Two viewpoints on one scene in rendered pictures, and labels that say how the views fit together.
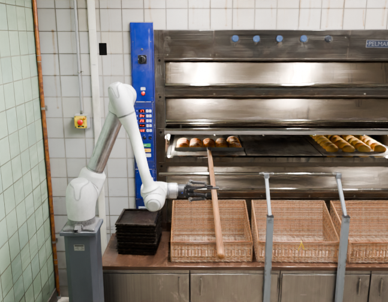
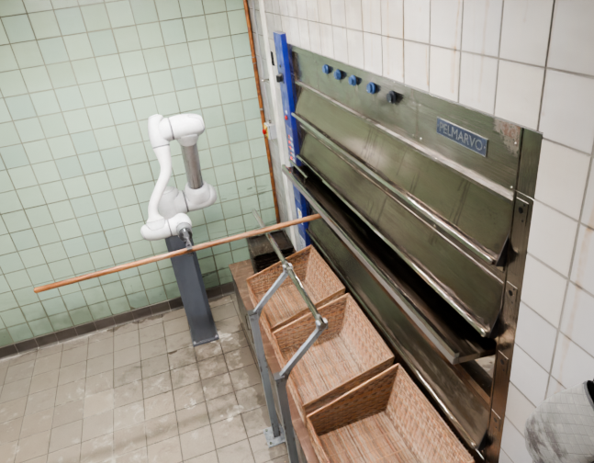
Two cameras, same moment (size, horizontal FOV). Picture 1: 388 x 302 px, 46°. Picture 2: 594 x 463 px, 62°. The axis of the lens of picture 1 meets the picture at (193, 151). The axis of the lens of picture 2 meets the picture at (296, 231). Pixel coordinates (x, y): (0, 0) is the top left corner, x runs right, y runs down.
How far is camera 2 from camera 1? 3.53 m
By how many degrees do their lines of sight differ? 70
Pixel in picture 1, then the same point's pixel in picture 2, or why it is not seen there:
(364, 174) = (441, 365)
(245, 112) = (339, 178)
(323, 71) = (392, 155)
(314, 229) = not seen: hidden behind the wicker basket
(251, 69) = (341, 119)
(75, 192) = not seen: hidden behind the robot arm
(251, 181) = (349, 271)
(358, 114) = (425, 257)
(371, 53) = (444, 149)
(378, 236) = not seen: outside the picture
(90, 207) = (164, 213)
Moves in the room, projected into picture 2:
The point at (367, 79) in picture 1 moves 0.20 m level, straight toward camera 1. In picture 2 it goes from (431, 201) to (371, 207)
